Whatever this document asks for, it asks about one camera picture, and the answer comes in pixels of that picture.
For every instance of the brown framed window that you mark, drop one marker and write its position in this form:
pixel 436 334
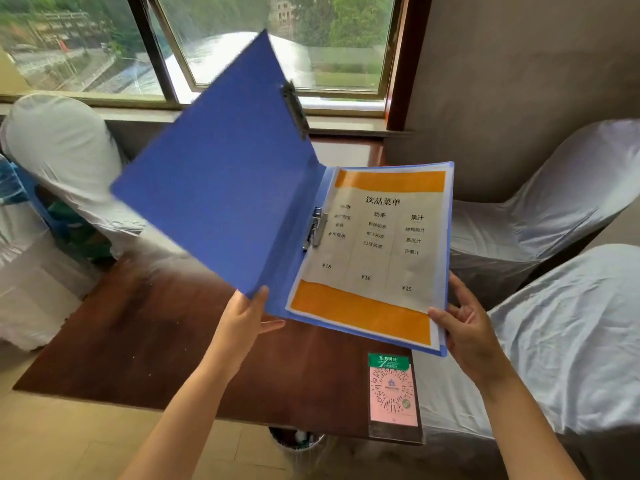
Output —
pixel 150 44

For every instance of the waste bin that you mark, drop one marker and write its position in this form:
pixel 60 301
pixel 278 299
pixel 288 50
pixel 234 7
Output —
pixel 296 438

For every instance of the person's left thumb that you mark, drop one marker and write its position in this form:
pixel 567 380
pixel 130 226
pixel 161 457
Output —
pixel 260 302

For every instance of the pink and green code sign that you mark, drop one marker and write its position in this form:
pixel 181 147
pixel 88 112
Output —
pixel 394 394

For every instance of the white covered chair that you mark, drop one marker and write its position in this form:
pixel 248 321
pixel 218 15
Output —
pixel 65 144
pixel 30 294
pixel 565 344
pixel 550 209

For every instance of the blue clip folder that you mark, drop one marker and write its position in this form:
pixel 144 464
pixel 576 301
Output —
pixel 225 184

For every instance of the green cloth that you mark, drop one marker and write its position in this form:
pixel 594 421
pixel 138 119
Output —
pixel 75 229

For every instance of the person's right hand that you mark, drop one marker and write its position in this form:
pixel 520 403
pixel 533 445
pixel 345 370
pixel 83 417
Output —
pixel 472 339

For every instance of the person's left forearm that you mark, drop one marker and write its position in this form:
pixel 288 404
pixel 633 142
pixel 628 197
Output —
pixel 175 429

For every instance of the person's left hand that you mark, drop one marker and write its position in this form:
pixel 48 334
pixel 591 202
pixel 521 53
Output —
pixel 237 329

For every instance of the blue bag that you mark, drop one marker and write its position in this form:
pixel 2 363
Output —
pixel 20 187

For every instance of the person's right thumb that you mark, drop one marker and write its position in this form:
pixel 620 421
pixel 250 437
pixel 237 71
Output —
pixel 438 315

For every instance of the orange and white menu sheet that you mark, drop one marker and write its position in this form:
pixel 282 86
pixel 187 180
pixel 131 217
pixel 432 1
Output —
pixel 380 244

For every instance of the person's right forearm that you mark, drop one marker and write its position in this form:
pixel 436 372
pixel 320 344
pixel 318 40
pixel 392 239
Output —
pixel 530 434

